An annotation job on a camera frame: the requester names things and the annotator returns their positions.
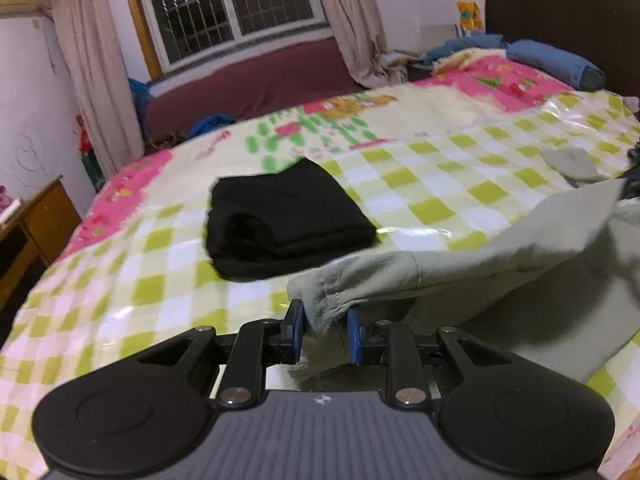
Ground folded black pants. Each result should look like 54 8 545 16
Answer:
206 157 378 282

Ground blue pillow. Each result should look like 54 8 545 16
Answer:
506 39 607 92

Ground dark brown headboard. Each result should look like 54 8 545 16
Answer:
485 0 640 106

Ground red and green bag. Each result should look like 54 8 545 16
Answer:
75 115 107 192

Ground orange packet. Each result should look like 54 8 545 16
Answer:
454 0 484 36

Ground barred window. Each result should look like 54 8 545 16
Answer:
131 0 329 70

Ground checked printed blanket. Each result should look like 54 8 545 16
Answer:
0 47 640 480

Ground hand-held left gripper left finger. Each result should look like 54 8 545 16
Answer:
135 299 306 408

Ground beige curtain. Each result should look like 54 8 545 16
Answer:
307 0 397 89
45 0 147 181

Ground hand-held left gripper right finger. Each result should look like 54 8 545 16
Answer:
345 307 516 408

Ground maroon window seat cushion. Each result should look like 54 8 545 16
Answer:
144 35 367 144

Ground blue cloth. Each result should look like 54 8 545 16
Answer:
187 114 237 141
425 34 507 67

